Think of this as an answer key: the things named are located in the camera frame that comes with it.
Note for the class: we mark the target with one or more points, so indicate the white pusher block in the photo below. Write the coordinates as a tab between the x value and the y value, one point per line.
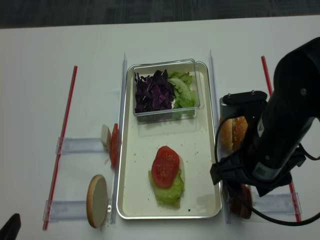
106	137
253	198

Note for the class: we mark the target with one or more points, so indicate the standing bun bottom half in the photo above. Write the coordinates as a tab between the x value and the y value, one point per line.
97	201

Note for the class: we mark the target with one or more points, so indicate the clear long rail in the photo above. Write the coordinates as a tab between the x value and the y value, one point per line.
215	105
113	211

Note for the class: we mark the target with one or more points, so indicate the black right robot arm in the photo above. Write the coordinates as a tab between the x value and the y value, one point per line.
276	123

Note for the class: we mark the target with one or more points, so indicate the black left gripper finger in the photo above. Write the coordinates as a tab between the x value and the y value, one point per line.
11	228

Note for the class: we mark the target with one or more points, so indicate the white pusher block upper left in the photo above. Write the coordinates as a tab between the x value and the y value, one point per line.
106	137

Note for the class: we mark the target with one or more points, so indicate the sesame bun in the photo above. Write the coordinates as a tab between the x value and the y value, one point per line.
239	128
226	136

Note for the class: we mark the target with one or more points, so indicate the clear cross rail lower left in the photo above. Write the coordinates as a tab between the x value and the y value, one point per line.
59	210

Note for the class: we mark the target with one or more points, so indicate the clear cross rail upper left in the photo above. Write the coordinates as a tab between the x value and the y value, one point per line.
79	146

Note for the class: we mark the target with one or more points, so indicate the tomato slice on tray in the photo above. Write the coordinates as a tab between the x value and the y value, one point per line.
165	167

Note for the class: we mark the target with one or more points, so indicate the clear cross rail lower right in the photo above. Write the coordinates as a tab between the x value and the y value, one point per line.
280	203

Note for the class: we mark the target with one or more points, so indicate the lettuce leaf on tray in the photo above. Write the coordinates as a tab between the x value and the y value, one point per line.
169	197

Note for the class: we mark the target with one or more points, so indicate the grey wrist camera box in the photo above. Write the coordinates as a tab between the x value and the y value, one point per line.
245	104

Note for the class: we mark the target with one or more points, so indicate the white pusher block lower right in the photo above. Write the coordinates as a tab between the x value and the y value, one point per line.
253	198

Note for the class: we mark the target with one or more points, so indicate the sesame bun top right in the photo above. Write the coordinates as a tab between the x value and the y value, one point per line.
239	128

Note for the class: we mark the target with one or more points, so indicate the clear cross rail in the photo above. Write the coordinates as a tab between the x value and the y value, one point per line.
280	203
59	210
79	146

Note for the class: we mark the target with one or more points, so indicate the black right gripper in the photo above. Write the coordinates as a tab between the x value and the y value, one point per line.
265	164

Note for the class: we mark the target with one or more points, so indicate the dark sausage slice right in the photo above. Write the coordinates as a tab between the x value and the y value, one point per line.
245	211

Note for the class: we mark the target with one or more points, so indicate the dark sausage slice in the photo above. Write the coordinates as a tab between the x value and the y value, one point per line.
245	211
235	205

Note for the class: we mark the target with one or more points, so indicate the sesame bun top left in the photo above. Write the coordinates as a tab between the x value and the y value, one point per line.
226	136

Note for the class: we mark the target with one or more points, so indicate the purple cabbage shreds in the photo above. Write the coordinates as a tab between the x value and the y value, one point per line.
153	92

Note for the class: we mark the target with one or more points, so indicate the left red rail strip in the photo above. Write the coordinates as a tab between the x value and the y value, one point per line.
58	156

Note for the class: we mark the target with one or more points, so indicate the cream metal tray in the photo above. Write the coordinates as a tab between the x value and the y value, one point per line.
192	139

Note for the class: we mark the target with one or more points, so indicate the green lettuce in box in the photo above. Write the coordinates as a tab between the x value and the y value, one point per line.
181	82

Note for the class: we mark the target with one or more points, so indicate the right red rail strip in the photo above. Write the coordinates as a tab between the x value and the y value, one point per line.
293	193

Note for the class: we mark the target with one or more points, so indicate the red rail strip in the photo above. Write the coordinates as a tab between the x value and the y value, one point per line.
293	193
58	156

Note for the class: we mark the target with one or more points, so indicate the clear plastic salad box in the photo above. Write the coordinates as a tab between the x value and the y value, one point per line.
184	65

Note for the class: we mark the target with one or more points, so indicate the clear long rail right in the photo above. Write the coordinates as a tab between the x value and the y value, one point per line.
215	105

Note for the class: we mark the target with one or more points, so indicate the clear long rail left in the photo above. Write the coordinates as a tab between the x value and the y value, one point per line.
113	211

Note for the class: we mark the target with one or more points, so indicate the standing tomato slice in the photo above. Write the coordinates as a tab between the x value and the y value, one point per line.
114	142

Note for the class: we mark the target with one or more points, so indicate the dark sausage slice left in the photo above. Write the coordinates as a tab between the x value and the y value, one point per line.
235	205

